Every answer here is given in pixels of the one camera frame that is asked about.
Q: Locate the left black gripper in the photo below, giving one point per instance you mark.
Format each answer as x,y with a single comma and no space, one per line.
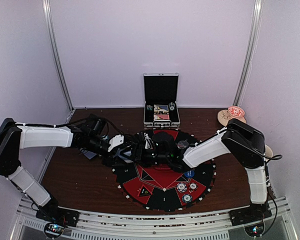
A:
109,159

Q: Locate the blue small blind button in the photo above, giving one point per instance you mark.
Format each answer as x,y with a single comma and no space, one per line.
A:
189,174

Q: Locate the round wooden board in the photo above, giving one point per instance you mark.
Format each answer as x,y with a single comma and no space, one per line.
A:
224,116

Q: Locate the red white patterned bowl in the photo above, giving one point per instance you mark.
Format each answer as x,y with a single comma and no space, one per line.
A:
236,111

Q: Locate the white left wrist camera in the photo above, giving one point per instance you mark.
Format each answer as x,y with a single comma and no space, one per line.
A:
115,141

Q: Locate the card decks in case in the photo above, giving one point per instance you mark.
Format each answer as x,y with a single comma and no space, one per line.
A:
160,112

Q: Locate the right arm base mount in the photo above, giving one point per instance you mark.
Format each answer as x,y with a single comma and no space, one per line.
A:
252,213

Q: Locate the round red black poker mat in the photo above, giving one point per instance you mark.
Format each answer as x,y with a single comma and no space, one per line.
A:
154,188

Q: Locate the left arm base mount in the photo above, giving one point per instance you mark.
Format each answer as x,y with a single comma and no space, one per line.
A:
61,216

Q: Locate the blue checkered card deck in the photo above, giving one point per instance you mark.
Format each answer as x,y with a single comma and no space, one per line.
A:
124,155

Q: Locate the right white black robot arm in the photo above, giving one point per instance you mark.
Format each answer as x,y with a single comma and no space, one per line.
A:
244,142

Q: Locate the white chip stack near ten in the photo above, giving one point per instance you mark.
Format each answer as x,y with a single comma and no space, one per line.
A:
181,187

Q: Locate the chips in case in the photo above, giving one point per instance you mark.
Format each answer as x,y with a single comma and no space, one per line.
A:
171,106

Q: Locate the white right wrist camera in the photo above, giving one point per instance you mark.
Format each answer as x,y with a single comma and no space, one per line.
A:
149,144

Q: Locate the clear dealer button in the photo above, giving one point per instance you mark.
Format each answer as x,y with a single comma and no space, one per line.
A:
183,144

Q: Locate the aluminium poker case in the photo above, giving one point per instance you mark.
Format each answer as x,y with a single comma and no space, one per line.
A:
160,89

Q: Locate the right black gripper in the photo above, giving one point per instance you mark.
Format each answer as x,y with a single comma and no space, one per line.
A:
140,155

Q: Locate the blue chip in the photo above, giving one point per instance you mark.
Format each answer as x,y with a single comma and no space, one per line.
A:
187,198

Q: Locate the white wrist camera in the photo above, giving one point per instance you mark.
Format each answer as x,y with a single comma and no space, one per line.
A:
115,141
149,144

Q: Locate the aluminium front rail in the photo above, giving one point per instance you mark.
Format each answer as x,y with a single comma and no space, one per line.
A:
213,225

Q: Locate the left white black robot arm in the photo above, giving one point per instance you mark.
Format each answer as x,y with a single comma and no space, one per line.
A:
93,133

